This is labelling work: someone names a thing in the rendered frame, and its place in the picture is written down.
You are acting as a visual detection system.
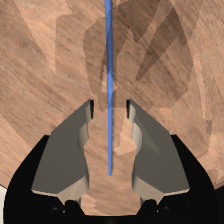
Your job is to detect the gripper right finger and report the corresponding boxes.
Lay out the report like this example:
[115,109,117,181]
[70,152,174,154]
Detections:
[126,99,219,224]

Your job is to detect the blue cable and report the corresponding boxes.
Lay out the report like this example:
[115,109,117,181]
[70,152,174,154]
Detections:
[104,0,113,176]

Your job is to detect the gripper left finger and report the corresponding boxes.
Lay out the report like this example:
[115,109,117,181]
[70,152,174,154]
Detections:
[3,99,94,224]

